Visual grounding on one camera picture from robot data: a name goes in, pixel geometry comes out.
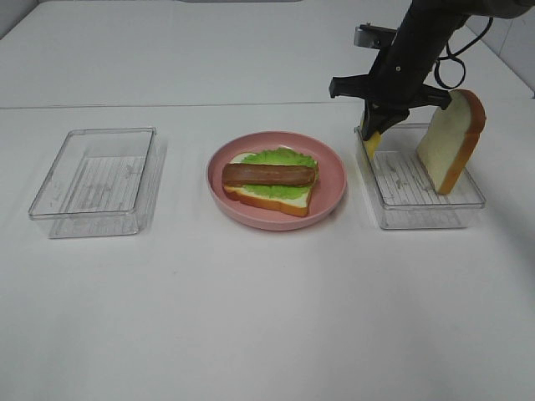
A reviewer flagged clear plastic right container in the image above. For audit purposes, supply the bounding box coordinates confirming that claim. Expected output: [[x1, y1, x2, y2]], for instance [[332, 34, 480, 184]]
[[354, 123, 486, 230]]

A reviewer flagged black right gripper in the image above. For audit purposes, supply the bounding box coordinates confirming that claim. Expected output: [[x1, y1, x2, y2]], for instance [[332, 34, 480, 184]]
[[329, 1, 475, 141]]

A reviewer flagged clear plastic container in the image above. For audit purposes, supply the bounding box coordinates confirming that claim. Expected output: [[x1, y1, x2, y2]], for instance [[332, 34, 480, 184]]
[[354, 123, 486, 230], [28, 127, 166, 239]]

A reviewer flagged black cable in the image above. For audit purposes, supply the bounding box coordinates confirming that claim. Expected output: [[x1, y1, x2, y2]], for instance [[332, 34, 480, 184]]
[[432, 12, 497, 91]]

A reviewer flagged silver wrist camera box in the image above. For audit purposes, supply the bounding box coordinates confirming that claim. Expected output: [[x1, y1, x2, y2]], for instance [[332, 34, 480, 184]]
[[354, 23, 397, 49]]

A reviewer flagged bread slice with orange crust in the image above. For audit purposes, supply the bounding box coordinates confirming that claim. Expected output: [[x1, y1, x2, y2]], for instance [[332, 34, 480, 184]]
[[222, 153, 319, 217]]

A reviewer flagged green lettuce leaf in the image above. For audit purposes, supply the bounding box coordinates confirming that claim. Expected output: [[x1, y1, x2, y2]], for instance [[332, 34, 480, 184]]
[[237, 147, 318, 200]]

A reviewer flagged pink round plate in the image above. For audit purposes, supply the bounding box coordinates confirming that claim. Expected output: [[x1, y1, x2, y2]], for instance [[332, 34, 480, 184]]
[[206, 131, 347, 231]]

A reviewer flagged clear plastic left container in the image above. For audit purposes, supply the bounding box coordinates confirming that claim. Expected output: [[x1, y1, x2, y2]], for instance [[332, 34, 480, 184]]
[[28, 127, 166, 239]]

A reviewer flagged yellow cheese slice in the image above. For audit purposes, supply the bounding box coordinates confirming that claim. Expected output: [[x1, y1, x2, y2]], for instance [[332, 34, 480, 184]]
[[359, 123, 381, 160]]

